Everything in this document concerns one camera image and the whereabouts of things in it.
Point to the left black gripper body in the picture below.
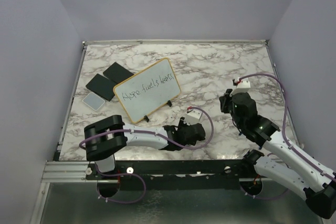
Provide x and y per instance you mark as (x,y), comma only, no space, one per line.
(182,126)

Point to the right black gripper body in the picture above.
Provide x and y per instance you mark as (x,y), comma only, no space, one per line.
(227,106)

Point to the yellow framed whiteboard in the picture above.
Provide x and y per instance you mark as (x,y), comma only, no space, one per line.
(143,93)

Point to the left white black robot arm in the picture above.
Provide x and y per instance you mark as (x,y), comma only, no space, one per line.
(108,136)

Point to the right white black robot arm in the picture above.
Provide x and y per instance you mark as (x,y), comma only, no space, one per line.
(302,174)

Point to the black rectangular pad upper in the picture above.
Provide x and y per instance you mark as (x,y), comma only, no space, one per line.
(117,73)

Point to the black rectangular pad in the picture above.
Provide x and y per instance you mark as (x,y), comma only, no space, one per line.
(102,87)
(117,73)

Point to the black rectangular pad lower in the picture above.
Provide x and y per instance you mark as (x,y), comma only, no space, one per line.
(102,87)

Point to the grey white eraser block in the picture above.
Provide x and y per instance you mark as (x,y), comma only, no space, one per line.
(93,101)

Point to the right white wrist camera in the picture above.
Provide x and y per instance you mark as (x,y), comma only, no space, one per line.
(240,86)

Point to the black mounting rail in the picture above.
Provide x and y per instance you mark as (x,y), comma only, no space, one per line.
(178,175)

